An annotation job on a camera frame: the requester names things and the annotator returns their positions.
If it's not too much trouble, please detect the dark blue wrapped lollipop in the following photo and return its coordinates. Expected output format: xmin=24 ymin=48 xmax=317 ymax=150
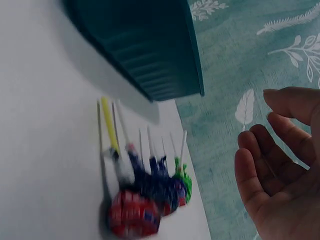
xmin=116 ymin=99 xmax=156 ymax=199

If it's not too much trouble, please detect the blue and red wrapped lollipop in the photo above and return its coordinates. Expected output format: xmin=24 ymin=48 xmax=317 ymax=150
xmin=146 ymin=126 xmax=188 ymax=217

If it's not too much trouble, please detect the green wrapped lollipop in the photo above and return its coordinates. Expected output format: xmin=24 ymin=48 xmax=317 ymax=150
xmin=173 ymin=129 xmax=194 ymax=206

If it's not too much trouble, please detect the person's right hand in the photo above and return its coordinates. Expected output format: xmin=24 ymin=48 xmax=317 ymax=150
xmin=234 ymin=86 xmax=320 ymax=240

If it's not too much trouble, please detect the teal plastic bin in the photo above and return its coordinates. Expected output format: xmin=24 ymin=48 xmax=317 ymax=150
xmin=61 ymin=0 xmax=206 ymax=103

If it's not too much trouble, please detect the yellow stick white wrapped lollipop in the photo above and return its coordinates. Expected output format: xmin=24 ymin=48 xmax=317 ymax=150
xmin=100 ymin=96 xmax=137 ymax=191

